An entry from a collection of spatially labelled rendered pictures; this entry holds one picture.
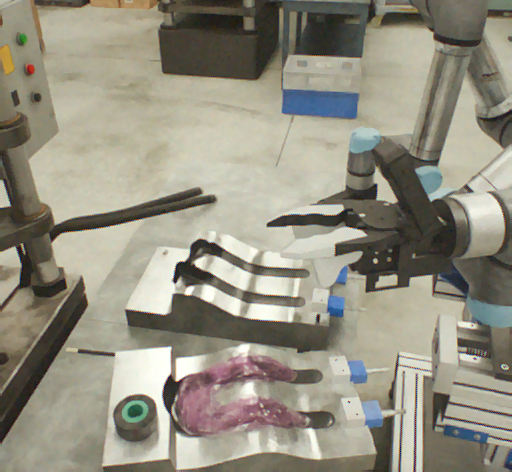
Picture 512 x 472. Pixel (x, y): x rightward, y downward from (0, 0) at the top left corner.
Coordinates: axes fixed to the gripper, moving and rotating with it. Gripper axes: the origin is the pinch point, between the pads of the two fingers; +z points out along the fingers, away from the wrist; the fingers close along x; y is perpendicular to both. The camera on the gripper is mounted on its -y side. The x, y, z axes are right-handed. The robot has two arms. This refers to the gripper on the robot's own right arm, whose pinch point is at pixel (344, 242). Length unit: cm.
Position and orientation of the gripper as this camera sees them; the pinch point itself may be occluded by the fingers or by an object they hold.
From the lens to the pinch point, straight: 161.6
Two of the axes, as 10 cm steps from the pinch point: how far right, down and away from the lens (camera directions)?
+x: 1.8, -5.6, 8.1
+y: 9.8, 1.0, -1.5
